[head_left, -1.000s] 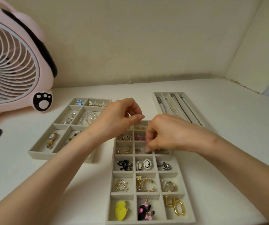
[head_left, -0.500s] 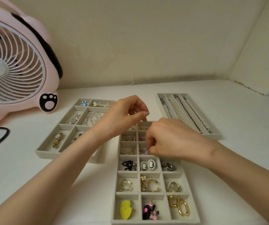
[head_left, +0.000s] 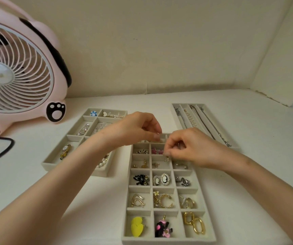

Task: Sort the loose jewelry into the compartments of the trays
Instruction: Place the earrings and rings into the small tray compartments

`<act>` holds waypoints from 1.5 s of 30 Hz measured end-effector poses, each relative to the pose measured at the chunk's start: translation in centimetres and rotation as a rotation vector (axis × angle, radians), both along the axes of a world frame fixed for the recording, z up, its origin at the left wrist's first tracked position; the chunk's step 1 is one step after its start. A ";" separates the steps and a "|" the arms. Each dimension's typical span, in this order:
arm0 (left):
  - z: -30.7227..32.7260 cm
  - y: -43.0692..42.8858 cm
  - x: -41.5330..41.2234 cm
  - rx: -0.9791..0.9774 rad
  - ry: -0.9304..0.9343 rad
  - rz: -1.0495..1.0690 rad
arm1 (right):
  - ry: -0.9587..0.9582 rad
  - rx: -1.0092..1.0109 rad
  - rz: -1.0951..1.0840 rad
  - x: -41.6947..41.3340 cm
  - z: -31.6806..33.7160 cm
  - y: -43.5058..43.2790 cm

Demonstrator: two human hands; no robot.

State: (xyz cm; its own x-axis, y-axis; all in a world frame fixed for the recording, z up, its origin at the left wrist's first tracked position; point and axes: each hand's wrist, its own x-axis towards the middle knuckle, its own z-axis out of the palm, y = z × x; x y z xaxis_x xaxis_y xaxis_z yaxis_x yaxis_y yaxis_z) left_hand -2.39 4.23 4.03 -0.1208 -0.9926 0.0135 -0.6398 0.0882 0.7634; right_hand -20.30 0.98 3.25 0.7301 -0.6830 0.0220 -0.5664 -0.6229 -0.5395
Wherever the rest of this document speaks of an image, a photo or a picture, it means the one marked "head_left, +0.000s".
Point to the pink black bow earring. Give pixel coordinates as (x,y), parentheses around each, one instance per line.
(163,228)

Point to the gold chunky hoop earring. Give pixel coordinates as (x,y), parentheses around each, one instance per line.
(162,201)

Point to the pearl drop earring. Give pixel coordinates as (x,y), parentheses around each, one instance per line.
(182,165)

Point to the gold oval hoop earring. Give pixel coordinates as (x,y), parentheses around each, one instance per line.
(188,213)
(199,218)

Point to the white table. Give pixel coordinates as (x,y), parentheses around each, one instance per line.
(264,135)

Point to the silver snake earring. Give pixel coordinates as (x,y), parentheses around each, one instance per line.
(183,181)

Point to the person's right forearm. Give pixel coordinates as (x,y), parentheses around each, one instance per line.
(276,191)

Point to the gold heart hoop earring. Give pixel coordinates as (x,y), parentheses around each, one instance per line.
(137,200)

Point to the pink star earring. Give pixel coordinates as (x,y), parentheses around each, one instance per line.
(160,151)
(154,151)

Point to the gold flower stud earring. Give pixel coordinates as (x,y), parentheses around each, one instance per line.
(156,193)

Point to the person's left hand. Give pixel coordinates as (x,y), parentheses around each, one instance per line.
(133,127)

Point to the white heart brooch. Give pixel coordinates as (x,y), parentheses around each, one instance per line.
(105,114)

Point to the pink bow stud earring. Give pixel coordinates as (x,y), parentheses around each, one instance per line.
(156,164)

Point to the shiny wide hoop earring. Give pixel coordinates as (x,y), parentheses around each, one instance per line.
(187,202)

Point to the oval cameo earring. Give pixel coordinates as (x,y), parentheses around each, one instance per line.
(156,180)
(165,179)

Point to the black bow earrings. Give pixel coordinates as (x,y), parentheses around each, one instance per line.
(141,179)

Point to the grey earring grid tray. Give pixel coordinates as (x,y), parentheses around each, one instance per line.
(140,187)

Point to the grey bracelet tray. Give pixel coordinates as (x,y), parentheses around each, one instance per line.
(46,166)

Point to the yellow enamel earring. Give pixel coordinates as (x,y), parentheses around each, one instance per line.
(140,221)
(136,228)

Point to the grey necklace tray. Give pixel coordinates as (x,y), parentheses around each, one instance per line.
(234,148)

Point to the person's right hand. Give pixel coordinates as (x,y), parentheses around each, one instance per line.
(205,150)

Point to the person's left forearm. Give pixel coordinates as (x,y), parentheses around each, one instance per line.
(39,196)

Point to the rhinestone bow brooch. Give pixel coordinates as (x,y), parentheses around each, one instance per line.
(115,115)

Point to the gold bow stud earring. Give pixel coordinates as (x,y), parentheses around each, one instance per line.
(144,164)

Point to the pink animal-shaped desk fan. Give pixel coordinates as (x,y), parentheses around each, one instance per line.
(21,73)

